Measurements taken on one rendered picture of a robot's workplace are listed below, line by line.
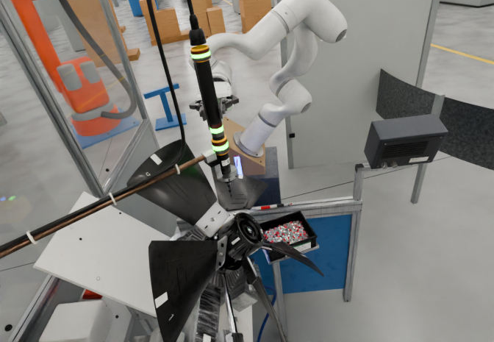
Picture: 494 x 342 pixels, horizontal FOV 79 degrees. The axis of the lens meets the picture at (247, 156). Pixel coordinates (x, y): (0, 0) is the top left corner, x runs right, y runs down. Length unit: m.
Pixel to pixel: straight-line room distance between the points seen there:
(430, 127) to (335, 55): 1.48
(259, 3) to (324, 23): 7.85
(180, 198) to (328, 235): 0.98
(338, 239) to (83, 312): 1.19
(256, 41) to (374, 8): 1.81
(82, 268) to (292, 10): 0.93
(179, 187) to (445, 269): 1.99
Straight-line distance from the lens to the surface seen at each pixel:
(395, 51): 2.86
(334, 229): 1.64
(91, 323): 1.22
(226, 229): 0.88
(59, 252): 0.90
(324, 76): 2.72
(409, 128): 1.34
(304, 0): 1.03
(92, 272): 0.91
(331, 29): 1.13
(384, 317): 2.18
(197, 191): 0.89
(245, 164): 1.53
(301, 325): 2.10
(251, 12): 8.90
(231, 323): 0.89
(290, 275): 1.90
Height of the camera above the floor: 1.88
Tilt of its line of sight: 34 degrees down
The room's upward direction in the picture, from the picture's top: 9 degrees counter-clockwise
